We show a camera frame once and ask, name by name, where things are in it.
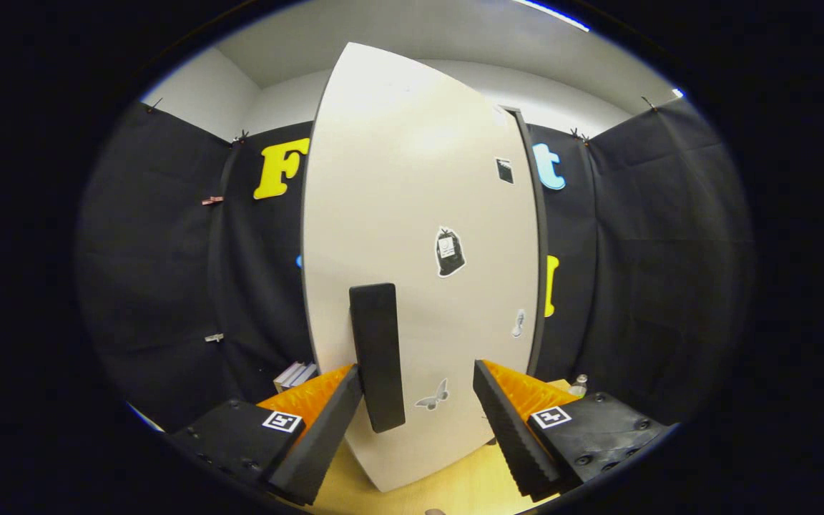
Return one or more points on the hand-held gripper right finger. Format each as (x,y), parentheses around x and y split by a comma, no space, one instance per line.
(503,436)

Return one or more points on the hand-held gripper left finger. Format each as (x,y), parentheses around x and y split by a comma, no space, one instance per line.
(326,443)

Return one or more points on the grey shoe cabinet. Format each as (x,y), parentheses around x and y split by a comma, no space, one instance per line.
(543,243)

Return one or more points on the white yellow book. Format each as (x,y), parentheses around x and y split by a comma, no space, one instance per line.
(285,378)

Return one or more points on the green label plastic bottle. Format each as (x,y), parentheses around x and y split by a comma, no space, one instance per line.
(578,388)

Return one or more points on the black backdrop cloth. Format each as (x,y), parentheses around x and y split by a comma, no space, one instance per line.
(154,250)

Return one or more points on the pink clothespin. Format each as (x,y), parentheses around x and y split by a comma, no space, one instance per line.
(212,200)

